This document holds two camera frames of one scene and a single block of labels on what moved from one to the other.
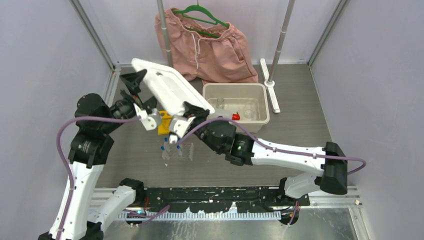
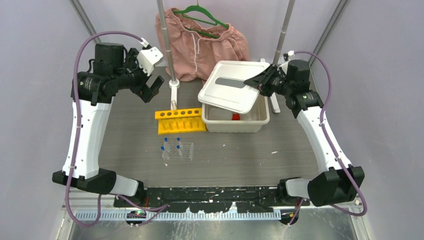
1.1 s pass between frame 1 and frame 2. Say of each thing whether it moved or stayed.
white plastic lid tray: moved
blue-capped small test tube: stayed
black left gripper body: moved
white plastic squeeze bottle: stayed
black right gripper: moved
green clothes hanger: stayed
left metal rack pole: stayed
